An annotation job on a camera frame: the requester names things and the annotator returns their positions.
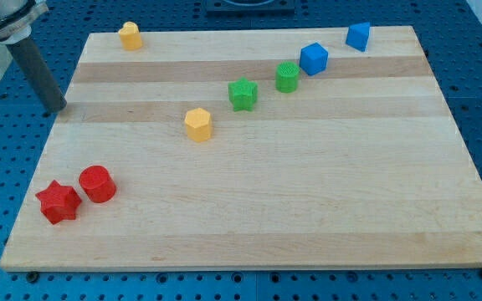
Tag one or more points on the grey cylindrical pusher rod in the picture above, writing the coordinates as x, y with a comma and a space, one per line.
29, 59

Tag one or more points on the red star block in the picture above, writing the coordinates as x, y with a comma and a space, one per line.
58, 203

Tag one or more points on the green star block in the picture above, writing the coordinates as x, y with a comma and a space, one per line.
243, 94

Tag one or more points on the red cylinder block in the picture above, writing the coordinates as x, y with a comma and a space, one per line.
97, 184

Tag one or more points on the yellow heart block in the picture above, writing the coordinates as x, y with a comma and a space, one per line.
130, 36

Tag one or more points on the yellow hexagon block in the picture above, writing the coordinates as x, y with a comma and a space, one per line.
198, 124

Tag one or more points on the light wooden board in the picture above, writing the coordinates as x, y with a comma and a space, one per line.
362, 167

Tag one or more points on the green cylinder block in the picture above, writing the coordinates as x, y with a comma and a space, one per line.
287, 77

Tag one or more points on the blue cube block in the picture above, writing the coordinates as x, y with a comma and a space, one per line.
313, 59

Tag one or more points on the blue triangle block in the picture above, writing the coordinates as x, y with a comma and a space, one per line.
358, 35

